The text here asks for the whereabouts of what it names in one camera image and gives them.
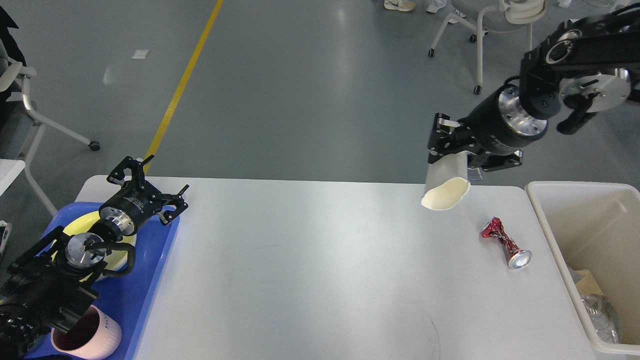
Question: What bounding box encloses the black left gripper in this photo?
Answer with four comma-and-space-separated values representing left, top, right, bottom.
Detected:
99, 154, 190, 236

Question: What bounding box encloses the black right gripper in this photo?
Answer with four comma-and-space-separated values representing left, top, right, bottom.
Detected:
427, 85, 548, 173

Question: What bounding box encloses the white paper cup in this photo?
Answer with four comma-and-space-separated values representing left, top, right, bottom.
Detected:
420, 151, 471, 211

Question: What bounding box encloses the yellow plastic plate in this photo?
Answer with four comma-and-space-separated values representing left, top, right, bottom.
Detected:
51, 207, 138, 281

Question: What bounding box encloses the crushed red soda can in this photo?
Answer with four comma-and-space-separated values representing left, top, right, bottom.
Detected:
480, 216, 533, 270

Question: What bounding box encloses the pink ceramic mug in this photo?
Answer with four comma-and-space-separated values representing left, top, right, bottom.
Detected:
50, 305, 122, 360

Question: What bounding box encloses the aluminium foil front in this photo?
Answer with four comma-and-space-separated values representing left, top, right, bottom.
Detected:
580, 293, 622, 344

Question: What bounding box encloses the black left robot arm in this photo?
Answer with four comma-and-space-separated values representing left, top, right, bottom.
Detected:
1, 155, 189, 360

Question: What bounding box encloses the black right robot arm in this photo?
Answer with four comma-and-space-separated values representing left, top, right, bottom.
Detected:
427, 3, 640, 173

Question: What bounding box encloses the right floor socket plate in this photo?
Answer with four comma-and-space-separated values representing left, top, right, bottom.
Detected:
467, 167, 483, 182

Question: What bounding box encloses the blue plastic tray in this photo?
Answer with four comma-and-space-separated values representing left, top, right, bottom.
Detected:
20, 201, 180, 360

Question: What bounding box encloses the small white side table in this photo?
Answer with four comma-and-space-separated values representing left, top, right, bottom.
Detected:
0, 158, 26, 196

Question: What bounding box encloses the white chair on castors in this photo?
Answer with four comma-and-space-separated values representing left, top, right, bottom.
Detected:
427, 0, 549, 95

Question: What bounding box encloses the white office chair left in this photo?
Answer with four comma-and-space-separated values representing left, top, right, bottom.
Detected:
1, 39, 101, 217

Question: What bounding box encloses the person in white trousers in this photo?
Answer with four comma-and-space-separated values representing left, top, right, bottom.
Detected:
425, 0, 467, 24

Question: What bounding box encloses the beige plastic bin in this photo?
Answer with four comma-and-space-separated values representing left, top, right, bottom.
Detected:
525, 181, 640, 356

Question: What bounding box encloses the person in black trousers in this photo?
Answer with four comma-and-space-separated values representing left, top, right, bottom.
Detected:
382, 0, 416, 12

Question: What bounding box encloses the brown cardboard in bin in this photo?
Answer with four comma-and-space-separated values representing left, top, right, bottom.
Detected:
571, 269, 604, 296

